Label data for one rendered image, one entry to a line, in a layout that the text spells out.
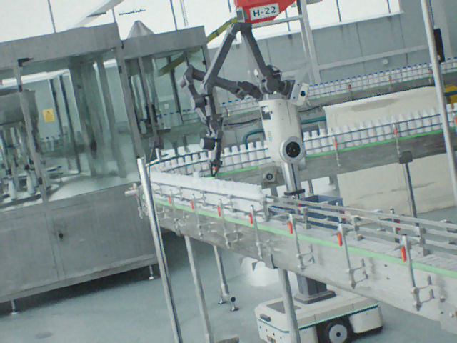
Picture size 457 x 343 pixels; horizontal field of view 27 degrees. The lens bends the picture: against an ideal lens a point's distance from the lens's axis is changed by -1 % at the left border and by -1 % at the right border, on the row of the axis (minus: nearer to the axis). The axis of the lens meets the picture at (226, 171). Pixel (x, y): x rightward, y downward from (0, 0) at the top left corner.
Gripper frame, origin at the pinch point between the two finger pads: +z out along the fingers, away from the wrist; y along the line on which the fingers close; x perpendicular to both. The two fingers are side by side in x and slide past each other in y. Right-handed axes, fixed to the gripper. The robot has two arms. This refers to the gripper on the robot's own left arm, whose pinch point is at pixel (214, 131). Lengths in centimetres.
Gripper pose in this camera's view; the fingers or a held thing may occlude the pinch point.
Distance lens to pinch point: 526.1
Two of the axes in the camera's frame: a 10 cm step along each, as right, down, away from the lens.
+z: 1.8, 9.8, 0.9
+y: 9.3, -2.0, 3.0
